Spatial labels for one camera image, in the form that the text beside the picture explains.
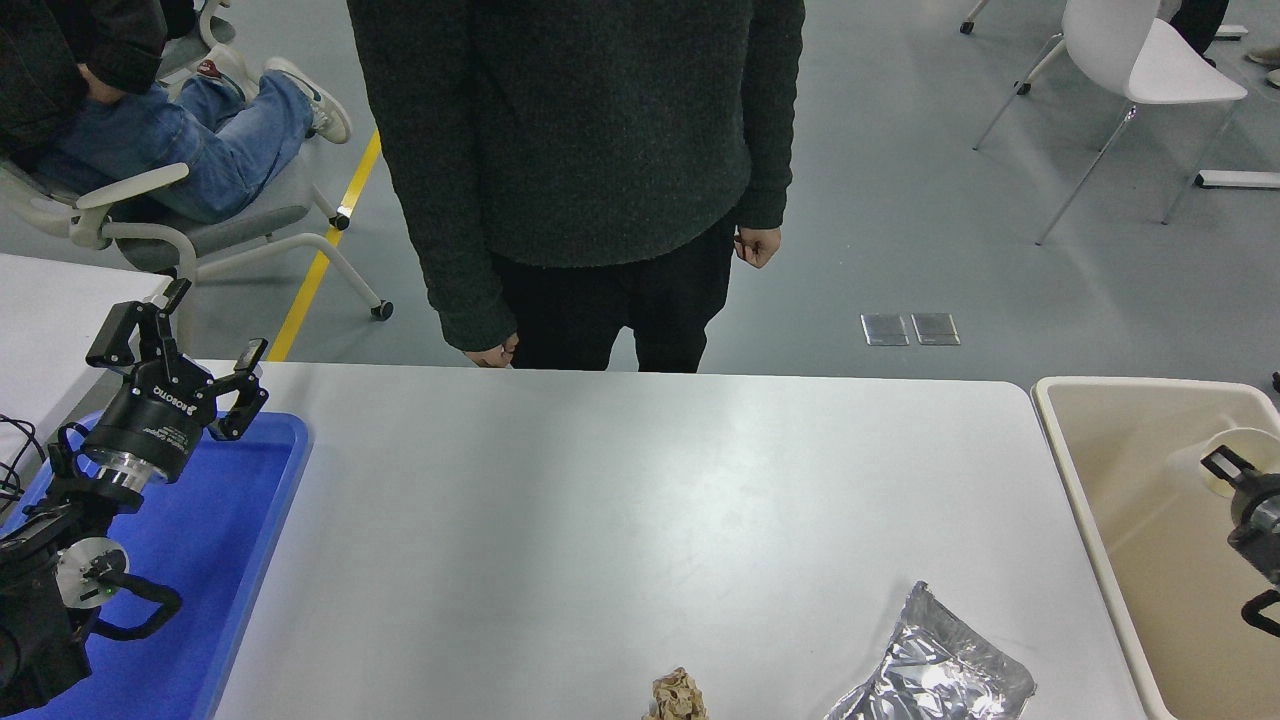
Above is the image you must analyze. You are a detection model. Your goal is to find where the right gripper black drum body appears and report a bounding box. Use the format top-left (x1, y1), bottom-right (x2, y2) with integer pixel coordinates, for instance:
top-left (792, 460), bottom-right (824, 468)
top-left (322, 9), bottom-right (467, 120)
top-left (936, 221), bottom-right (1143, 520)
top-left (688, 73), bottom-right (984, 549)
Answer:
top-left (1228, 470), bottom-right (1280, 546)

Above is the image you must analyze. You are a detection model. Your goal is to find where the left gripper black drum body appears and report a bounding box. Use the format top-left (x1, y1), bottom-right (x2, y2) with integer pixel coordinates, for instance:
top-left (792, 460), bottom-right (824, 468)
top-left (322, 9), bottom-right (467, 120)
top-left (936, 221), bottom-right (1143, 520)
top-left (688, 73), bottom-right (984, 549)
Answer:
top-left (85, 358), bottom-right (217, 483)

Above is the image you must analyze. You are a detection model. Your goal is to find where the blue plastic tray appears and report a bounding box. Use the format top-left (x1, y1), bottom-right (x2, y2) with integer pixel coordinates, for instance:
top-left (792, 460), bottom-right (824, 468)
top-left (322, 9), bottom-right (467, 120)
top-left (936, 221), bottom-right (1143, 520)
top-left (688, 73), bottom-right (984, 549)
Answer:
top-left (0, 410), bottom-right (311, 720)

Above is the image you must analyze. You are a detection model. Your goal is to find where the large pale beige bin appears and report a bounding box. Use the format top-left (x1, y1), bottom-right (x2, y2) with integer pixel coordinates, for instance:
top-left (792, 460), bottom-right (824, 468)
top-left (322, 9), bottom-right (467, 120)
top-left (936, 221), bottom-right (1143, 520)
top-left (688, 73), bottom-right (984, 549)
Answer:
top-left (1031, 376), bottom-right (1280, 720)

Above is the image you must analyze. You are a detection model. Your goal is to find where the white paper cup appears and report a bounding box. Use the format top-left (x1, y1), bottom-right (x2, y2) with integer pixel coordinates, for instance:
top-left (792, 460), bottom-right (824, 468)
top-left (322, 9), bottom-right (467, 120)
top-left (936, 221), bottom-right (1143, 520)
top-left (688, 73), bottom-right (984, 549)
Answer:
top-left (1168, 428), bottom-right (1280, 501)

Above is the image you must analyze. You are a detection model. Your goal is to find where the person's right hand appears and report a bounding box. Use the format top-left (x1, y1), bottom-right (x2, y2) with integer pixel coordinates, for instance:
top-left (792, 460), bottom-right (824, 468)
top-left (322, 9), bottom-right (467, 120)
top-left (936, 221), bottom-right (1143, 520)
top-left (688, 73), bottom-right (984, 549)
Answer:
top-left (463, 333), bottom-right (520, 369)

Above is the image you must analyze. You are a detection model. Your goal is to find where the person's hand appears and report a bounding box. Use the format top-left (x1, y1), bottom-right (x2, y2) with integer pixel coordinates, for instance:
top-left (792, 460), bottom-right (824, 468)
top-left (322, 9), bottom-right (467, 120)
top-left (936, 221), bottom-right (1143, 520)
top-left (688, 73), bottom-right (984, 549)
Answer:
top-left (78, 65), bottom-right (126, 106)

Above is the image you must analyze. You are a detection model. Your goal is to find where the thin black cable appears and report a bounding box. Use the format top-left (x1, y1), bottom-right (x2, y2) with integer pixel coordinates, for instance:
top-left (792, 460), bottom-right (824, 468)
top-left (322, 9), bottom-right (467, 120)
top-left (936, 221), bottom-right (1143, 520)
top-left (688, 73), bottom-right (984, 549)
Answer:
top-left (0, 415), bottom-right (46, 511)

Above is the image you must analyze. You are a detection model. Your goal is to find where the person's left hand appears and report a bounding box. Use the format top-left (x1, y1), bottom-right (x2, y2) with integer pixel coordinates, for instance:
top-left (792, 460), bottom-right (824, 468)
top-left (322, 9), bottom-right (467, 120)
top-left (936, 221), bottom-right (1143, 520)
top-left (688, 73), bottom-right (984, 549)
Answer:
top-left (735, 226), bottom-right (782, 269)

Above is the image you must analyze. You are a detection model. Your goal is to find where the tan paper ball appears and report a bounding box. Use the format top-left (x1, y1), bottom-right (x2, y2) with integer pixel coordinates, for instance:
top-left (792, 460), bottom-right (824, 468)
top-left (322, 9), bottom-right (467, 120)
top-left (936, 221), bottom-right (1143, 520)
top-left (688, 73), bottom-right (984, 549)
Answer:
top-left (643, 668), bottom-right (709, 720)

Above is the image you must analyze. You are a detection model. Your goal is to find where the white shell chair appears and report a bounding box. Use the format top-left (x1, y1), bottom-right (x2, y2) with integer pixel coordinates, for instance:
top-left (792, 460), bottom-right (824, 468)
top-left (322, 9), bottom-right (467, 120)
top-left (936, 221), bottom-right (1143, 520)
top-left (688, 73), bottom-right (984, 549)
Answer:
top-left (972, 0), bottom-right (1249, 246)

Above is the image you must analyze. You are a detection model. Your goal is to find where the silver foil tray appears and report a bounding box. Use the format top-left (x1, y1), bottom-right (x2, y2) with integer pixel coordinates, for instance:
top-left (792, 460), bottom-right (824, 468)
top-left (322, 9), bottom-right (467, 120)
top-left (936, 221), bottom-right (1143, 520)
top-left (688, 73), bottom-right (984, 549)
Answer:
top-left (825, 582), bottom-right (1038, 720)

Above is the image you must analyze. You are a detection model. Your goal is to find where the grey office chair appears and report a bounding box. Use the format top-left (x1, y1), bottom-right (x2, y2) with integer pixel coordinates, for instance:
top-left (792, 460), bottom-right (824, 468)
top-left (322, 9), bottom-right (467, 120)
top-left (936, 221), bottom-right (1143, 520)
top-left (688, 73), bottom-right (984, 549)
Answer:
top-left (0, 150), bottom-right (394, 321)
top-left (160, 0), bottom-right (241, 76)

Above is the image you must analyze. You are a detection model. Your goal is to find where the person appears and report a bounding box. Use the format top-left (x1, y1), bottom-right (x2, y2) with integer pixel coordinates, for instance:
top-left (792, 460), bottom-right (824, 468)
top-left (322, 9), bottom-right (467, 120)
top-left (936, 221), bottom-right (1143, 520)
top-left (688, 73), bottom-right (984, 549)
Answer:
top-left (1168, 0), bottom-right (1280, 89)
top-left (0, 0), bottom-right (353, 223)
top-left (347, 0), bottom-right (806, 373)

